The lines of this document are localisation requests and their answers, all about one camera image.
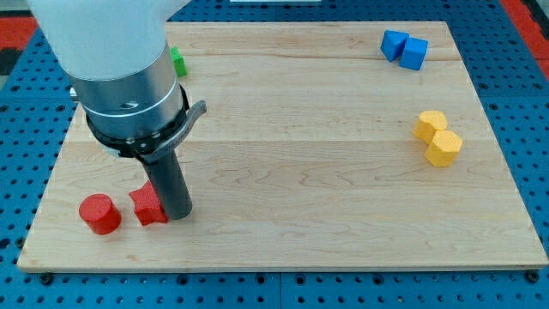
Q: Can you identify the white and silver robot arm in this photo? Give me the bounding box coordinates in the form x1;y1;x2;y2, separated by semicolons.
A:
28;0;190;139

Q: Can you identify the light wooden board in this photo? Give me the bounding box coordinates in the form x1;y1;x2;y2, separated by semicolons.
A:
17;21;548;273

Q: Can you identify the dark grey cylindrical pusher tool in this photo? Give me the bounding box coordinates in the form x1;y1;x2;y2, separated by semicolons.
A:
143;151;192;220

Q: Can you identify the black clamp with grey lever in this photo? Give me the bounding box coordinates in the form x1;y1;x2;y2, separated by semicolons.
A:
87;85;207;164

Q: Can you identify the green block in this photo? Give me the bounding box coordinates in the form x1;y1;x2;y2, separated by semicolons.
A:
170;46;188;77

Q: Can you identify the yellow heart block upper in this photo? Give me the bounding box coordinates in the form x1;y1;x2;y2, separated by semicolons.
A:
413;111;448;144

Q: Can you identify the blue block left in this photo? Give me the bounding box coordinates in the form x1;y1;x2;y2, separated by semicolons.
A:
380;29;409;62

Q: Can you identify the blue block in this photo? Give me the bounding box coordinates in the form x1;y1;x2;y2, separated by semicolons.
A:
399;37;429;70
380;29;409;62

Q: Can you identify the yellow hexagon block lower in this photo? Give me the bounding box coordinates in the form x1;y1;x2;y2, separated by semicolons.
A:
425;130;463;167

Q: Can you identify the blue block right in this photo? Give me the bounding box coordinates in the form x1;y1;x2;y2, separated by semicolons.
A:
399;37;429;70

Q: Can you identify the red cylinder block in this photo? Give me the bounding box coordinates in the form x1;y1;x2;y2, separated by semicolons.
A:
79;193;122;235

